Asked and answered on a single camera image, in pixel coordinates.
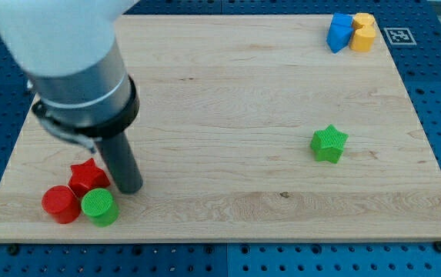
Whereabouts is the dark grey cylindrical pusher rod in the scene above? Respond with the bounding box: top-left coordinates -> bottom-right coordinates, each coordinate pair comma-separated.
96,132 -> 143,194

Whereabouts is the green star block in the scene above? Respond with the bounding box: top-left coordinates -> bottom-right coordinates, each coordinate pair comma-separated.
310,125 -> 349,164

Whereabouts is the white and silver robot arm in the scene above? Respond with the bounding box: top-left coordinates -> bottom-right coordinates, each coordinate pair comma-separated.
0,0 -> 143,194

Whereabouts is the red star block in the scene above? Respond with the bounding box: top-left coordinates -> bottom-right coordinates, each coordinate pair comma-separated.
68,158 -> 111,198

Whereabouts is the green cylinder block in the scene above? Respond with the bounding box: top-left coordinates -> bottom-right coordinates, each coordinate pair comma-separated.
81,188 -> 119,227

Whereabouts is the red cylinder block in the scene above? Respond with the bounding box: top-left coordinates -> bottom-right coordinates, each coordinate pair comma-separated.
42,185 -> 81,224

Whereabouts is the light wooden board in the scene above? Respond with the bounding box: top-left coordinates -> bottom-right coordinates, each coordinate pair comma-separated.
0,15 -> 441,244

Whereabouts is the blue triangular block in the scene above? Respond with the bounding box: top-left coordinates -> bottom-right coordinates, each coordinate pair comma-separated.
326,13 -> 353,53

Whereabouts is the yellow heart block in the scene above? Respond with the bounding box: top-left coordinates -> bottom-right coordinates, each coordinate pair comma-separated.
349,12 -> 376,52

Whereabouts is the black and white fiducial tag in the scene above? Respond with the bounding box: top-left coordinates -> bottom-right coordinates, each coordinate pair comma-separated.
384,27 -> 416,46

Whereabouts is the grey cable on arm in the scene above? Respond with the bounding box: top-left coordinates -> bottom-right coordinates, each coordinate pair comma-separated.
31,100 -> 98,154

